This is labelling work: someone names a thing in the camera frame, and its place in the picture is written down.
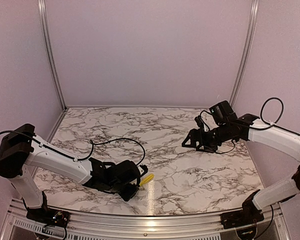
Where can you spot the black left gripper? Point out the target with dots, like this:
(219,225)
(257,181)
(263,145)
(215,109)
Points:
(129,195)

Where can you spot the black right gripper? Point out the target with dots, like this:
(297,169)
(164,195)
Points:
(193,133)

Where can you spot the yellow handled screwdriver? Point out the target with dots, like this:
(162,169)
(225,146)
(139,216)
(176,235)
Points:
(147,179)

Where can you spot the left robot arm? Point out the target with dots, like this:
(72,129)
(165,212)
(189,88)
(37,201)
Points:
(21,148)

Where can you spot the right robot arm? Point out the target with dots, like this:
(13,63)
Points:
(253,128)

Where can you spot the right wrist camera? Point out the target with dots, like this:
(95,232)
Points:
(200,122)

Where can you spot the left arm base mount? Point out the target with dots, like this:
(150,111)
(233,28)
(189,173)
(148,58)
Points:
(50,217)

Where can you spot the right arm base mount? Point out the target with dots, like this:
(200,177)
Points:
(240,218)

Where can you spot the right aluminium frame post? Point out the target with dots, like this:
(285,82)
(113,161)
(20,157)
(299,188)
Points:
(251,28)

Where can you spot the aluminium frame post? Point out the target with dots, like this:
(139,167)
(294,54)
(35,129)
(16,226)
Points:
(49,51)
(251,28)

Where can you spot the front aluminium rail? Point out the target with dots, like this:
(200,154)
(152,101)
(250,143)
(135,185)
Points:
(99,226)

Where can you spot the left aluminium frame post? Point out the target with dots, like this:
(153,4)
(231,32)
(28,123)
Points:
(49,51)

